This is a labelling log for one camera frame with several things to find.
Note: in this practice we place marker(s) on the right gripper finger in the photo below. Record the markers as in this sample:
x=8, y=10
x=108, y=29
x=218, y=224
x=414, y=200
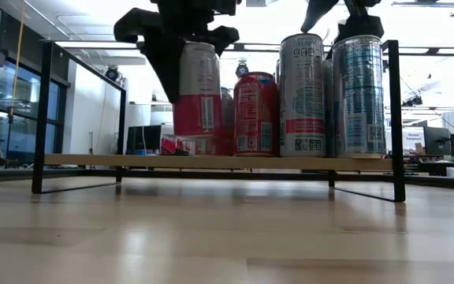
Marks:
x=363, y=27
x=317, y=12

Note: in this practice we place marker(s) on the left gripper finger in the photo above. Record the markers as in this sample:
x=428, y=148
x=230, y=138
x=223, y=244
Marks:
x=166, y=67
x=226, y=37

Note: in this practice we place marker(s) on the red white can silver lid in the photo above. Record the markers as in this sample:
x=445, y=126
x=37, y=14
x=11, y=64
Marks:
x=256, y=114
x=199, y=98

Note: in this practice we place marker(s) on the silver blue energy drink can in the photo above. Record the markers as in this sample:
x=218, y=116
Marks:
x=359, y=94
x=328, y=106

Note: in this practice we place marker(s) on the black round spotlight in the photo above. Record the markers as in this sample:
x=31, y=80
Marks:
x=112, y=73
x=242, y=69

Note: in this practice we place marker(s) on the long ceiling light strip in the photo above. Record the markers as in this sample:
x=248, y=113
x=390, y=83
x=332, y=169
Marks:
x=101, y=45

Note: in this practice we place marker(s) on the red white box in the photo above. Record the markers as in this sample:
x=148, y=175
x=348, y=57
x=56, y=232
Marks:
x=167, y=146

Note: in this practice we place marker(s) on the white cup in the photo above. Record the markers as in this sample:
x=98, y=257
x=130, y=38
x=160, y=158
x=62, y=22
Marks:
x=450, y=172

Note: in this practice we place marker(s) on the black aluminium table frame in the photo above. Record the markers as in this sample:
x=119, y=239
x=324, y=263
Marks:
x=211, y=174

